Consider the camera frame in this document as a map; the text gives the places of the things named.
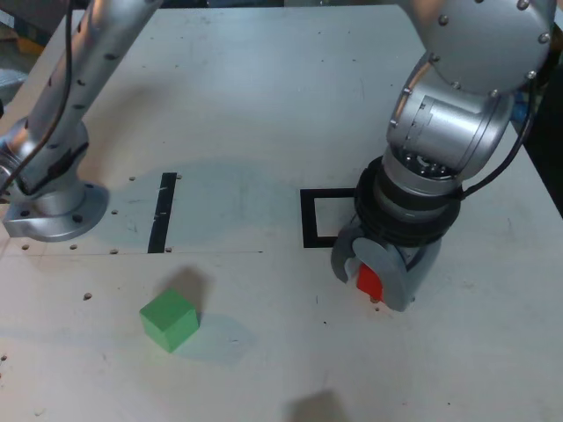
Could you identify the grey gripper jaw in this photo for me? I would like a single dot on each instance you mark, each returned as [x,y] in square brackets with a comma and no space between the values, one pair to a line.
[391,281]
[341,257]

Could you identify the red cube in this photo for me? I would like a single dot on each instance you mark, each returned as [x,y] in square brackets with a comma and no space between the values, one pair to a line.
[368,283]

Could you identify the green cube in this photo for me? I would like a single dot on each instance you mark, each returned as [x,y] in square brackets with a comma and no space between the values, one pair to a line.
[169,316]

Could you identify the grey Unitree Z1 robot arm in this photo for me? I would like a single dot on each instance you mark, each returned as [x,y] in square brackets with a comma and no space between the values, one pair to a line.
[475,44]

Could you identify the black tape square outline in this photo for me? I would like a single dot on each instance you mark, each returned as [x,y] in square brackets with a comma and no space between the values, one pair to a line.
[308,220]

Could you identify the black tape strip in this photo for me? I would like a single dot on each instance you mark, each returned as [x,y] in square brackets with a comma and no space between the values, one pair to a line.
[160,220]

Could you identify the black bulky object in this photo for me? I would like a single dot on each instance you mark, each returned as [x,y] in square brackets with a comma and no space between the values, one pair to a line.
[550,154]

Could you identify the blue bundle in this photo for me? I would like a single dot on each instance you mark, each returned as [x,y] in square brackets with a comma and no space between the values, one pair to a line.
[523,110]

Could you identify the small tan box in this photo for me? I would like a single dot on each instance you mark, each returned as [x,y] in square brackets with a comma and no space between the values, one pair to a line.
[31,45]

